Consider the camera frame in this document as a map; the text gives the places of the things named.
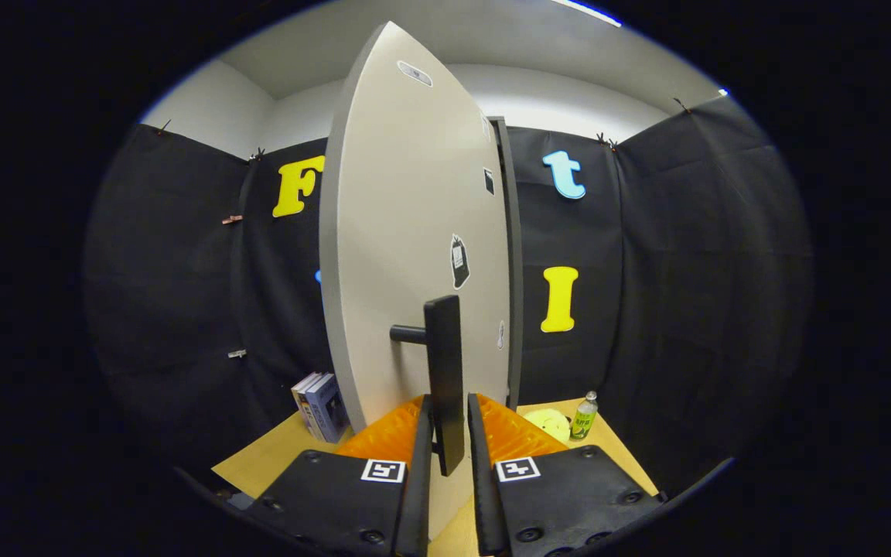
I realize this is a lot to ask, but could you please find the white spine book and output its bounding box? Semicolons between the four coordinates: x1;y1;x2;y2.
292;371;323;439

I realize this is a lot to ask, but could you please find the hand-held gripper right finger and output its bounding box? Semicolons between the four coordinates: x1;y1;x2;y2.
466;391;664;557

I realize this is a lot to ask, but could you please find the yellow plush toy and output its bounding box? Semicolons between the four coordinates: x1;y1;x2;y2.
523;408;572;445

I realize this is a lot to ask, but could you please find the black backdrop cloth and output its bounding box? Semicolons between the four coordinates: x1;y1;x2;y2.
82;91;814;496

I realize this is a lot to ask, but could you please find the blue cover book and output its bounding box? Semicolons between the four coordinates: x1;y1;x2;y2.
305;373;350;443

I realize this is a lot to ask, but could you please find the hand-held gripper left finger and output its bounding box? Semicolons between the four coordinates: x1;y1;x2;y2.
247;393;436;557

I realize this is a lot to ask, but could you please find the green drink bottle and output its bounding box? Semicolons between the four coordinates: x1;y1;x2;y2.
571;391;599;441

